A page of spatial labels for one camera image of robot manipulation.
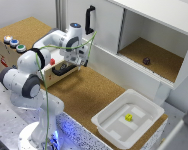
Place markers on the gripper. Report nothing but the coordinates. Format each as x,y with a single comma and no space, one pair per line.
75,55

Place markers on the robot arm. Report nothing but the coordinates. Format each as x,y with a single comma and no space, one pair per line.
25,85

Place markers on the wooden drawer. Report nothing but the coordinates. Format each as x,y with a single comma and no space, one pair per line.
50,78

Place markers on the wooden drawer box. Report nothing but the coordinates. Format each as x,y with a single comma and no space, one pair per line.
25,31

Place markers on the pink block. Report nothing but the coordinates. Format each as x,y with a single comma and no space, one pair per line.
52,62

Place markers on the white sliding door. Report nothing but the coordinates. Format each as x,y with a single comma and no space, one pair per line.
107,23

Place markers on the green button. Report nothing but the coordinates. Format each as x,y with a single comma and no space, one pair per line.
20,48

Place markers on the blue button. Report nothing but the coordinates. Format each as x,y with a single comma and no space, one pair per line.
14,42

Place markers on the purple block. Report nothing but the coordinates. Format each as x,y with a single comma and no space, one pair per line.
146,61

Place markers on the white plastic box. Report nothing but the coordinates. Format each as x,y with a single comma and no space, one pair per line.
127,116

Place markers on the white cabinet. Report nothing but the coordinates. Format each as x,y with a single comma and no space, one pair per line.
154,40

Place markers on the yellow block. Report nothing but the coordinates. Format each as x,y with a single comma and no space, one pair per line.
128,117

